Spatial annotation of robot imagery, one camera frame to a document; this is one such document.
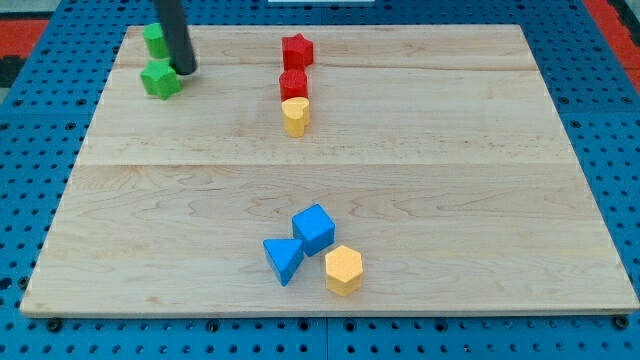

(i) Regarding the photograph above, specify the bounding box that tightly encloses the blue cube block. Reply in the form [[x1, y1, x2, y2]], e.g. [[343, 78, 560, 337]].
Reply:
[[292, 204, 335, 257]]

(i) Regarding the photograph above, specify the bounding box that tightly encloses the yellow heart block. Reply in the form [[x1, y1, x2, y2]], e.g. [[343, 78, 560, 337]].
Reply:
[[281, 97, 311, 138]]

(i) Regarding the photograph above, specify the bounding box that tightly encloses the blue triangle block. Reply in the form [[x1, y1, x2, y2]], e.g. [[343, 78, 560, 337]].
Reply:
[[263, 239, 304, 287]]

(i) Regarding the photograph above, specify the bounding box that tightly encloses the yellow hexagon block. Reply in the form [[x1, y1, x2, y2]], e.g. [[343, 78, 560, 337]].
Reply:
[[325, 245, 364, 296]]

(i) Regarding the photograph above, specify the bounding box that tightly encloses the red cylinder block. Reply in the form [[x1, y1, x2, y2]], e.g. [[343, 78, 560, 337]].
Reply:
[[279, 69, 309, 102]]

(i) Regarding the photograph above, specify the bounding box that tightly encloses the light wooden board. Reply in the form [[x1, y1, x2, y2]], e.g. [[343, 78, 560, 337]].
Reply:
[[20, 25, 639, 318]]

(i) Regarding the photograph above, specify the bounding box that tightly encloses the red star block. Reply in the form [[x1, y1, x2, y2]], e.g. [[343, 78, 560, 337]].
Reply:
[[281, 33, 314, 70]]

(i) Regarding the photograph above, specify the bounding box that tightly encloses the green star block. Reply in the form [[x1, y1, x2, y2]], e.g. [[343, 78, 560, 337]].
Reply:
[[140, 59, 182, 100]]

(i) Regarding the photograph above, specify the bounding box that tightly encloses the green block behind stick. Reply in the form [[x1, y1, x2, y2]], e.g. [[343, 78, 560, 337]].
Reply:
[[142, 23, 169, 59]]

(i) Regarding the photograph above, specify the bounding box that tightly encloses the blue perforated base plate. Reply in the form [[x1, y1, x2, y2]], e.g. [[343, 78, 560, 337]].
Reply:
[[1, 0, 639, 359]]

